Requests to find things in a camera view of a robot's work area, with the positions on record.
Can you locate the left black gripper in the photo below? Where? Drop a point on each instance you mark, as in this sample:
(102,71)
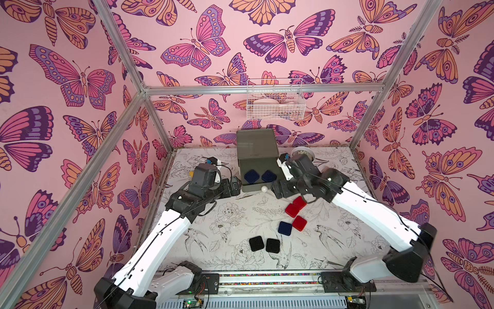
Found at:
(235,188)

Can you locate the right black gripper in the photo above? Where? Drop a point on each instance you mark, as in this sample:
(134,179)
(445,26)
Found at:
(280,188)

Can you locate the blue brooch box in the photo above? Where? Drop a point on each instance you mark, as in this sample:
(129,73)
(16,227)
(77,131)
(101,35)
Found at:
(268,176)
(251,176)
(285,228)

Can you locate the blue brooch box front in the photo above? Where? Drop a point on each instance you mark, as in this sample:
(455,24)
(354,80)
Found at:
(251,176)

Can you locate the three-tier drawer cabinet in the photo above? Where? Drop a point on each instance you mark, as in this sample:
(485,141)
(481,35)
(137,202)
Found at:
(258,150)

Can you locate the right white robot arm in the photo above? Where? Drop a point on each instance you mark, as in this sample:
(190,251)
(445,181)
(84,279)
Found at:
(410,243)

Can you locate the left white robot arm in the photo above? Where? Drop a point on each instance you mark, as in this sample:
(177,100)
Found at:
(135,284)

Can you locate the red brooch box rear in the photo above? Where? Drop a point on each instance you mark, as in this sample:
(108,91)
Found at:
(299,202)

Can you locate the red brooch box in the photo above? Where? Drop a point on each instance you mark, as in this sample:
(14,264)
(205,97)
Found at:
(292,210)
(299,223)
(299,202)

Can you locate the red brooch box middle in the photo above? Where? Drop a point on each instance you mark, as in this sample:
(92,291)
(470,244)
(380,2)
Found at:
(292,210)

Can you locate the red brooch box front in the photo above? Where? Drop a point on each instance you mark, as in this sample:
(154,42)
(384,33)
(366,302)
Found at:
(299,223)

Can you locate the black brooch box right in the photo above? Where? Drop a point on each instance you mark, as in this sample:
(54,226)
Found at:
(273,245)

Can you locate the black brooch box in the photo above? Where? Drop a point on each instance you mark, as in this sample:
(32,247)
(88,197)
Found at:
(273,245)
(256,243)

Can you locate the black brooch box left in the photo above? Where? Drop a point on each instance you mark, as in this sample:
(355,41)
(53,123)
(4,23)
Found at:
(256,243)

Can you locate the white pot with succulent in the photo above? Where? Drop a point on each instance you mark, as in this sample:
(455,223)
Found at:
(302,150)

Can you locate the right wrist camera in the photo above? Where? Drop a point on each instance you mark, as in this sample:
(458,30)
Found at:
(282,163)

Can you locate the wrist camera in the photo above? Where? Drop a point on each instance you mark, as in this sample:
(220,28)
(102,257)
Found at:
(213,161)
(282,163)

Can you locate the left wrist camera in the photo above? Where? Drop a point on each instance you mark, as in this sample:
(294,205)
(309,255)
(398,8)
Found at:
(213,161)

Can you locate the white wire wall basket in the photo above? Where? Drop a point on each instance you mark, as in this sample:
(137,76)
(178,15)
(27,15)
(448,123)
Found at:
(269,102)

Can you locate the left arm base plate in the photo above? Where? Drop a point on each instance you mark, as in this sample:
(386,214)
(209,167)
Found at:
(205,284)

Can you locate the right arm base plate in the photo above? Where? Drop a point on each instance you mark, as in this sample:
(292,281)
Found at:
(342,282)

